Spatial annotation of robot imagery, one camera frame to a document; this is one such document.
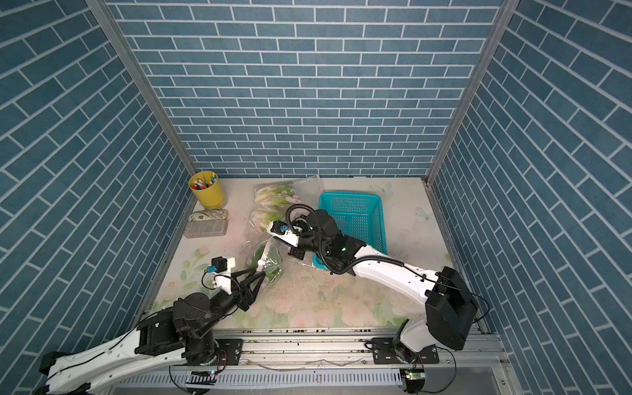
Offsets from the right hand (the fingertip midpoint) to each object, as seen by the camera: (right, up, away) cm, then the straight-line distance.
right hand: (280, 233), depth 73 cm
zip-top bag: (+1, -15, +19) cm, 24 cm away
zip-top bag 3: (+5, +16, +42) cm, 45 cm away
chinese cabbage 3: (-7, +12, +28) cm, 32 cm away
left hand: (-3, -11, -6) cm, 13 cm away
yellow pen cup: (-36, +16, +28) cm, 48 cm away
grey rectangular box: (-38, -2, +26) cm, 47 cm away
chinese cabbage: (-3, -7, -5) cm, 9 cm away
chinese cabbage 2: (-12, +3, +24) cm, 28 cm away
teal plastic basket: (+28, +4, +34) cm, 44 cm away
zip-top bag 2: (-15, -4, +23) cm, 28 cm away
